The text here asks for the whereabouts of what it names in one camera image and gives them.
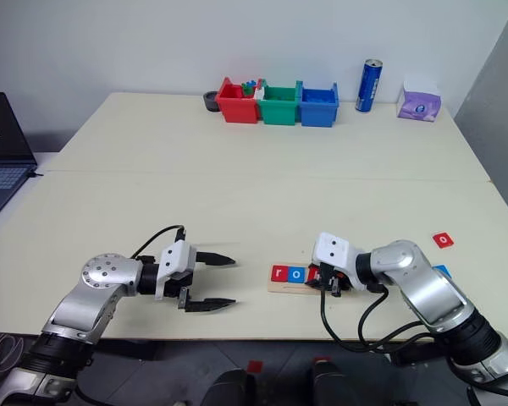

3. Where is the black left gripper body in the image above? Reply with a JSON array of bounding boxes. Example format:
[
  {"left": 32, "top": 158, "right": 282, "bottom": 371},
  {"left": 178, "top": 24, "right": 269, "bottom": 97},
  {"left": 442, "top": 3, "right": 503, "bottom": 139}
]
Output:
[{"left": 163, "top": 270, "right": 195, "bottom": 312}]

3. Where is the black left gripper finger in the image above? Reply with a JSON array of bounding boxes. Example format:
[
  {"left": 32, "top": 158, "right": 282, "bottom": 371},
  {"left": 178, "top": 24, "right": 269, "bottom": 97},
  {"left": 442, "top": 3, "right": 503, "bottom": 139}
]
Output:
[
  {"left": 184, "top": 297, "right": 238, "bottom": 315},
  {"left": 194, "top": 252, "right": 237, "bottom": 268}
]

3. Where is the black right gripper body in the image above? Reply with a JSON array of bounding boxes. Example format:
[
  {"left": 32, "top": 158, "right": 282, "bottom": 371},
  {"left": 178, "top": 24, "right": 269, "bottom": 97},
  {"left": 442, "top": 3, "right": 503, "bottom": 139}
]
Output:
[{"left": 319, "top": 263, "right": 353, "bottom": 299}]

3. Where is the red letter o block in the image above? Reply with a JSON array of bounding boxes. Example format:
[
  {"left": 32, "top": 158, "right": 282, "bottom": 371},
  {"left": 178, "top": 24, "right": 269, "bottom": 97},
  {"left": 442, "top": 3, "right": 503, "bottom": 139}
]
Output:
[{"left": 432, "top": 232, "right": 456, "bottom": 250}]

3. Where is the wooden letter tray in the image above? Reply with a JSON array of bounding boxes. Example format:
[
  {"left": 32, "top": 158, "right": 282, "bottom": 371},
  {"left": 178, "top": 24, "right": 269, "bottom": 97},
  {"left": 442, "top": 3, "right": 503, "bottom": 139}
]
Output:
[{"left": 267, "top": 264, "right": 359, "bottom": 298}]

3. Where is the dark rounded shape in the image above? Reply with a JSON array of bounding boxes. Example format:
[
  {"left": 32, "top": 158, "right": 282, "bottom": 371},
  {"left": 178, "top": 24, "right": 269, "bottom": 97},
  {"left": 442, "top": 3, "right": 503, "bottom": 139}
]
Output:
[
  {"left": 201, "top": 368, "right": 257, "bottom": 406},
  {"left": 306, "top": 359, "right": 365, "bottom": 406}
]

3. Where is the red plastic bin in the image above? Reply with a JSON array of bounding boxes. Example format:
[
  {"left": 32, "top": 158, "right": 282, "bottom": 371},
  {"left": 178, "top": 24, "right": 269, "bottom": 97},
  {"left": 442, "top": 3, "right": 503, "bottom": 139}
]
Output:
[{"left": 214, "top": 76, "right": 263, "bottom": 124}]

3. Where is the blue plastic bin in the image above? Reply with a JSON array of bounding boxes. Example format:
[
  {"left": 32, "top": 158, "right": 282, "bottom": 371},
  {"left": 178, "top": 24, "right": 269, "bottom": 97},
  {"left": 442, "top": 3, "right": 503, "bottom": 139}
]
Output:
[{"left": 298, "top": 81, "right": 340, "bottom": 129}]

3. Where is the dark round bowl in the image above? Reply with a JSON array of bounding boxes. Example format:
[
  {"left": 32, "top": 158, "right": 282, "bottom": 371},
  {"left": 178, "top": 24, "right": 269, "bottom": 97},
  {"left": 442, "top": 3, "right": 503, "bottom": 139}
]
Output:
[{"left": 202, "top": 90, "right": 222, "bottom": 114}]

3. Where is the green plastic bin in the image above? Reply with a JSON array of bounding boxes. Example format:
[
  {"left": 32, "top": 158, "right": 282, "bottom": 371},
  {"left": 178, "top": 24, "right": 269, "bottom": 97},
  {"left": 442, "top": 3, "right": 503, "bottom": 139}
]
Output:
[{"left": 257, "top": 80, "right": 302, "bottom": 127}]

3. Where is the blue drink can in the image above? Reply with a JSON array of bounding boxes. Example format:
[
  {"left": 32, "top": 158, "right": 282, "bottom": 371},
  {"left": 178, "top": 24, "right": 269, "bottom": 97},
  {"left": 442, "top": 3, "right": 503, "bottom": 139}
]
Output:
[{"left": 355, "top": 58, "right": 384, "bottom": 113}]

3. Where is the purple tissue box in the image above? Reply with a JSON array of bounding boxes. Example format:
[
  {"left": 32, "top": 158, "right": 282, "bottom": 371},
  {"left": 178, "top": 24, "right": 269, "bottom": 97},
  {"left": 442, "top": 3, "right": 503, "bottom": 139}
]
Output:
[{"left": 396, "top": 75, "right": 444, "bottom": 123}]

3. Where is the dark laptop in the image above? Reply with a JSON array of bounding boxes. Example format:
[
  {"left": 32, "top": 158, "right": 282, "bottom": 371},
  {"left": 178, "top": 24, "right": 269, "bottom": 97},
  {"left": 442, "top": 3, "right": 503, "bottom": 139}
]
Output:
[{"left": 0, "top": 91, "right": 39, "bottom": 221}]

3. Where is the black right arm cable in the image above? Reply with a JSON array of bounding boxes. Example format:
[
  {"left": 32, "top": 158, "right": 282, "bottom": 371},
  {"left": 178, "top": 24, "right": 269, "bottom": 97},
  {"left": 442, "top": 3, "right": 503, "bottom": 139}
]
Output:
[{"left": 319, "top": 264, "right": 439, "bottom": 354}]

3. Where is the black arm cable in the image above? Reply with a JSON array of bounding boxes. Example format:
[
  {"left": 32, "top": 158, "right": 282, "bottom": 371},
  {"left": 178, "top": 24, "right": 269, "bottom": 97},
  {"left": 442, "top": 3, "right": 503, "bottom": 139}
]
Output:
[
  {"left": 129, "top": 224, "right": 189, "bottom": 260},
  {"left": 319, "top": 264, "right": 439, "bottom": 354}
]

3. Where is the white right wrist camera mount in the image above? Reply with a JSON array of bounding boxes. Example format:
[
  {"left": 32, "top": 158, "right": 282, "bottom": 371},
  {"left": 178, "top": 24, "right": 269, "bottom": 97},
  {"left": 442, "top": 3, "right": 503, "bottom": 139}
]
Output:
[{"left": 312, "top": 231, "right": 367, "bottom": 293}]

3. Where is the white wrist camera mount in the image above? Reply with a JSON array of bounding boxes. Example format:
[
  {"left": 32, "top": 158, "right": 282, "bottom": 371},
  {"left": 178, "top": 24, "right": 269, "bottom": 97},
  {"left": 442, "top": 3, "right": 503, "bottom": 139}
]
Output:
[
  {"left": 312, "top": 231, "right": 367, "bottom": 293},
  {"left": 154, "top": 241, "right": 197, "bottom": 302}
]

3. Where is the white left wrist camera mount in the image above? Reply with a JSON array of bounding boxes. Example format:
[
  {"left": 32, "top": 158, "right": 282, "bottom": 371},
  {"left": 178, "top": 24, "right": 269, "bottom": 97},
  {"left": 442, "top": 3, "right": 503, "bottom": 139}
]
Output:
[{"left": 154, "top": 241, "right": 197, "bottom": 302}]

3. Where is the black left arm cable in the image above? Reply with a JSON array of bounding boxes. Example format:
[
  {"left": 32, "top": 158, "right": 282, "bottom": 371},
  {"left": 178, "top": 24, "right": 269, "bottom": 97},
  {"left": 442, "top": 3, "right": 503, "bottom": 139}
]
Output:
[{"left": 129, "top": 224, "right": 189, "bottom": 260}]

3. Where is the loose thin wires bundle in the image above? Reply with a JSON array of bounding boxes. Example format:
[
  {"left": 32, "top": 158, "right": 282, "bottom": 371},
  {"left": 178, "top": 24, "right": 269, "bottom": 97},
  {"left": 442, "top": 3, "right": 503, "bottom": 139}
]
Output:
[{"left": 0, "top": 332, "right": 25, "bottom": 376}]

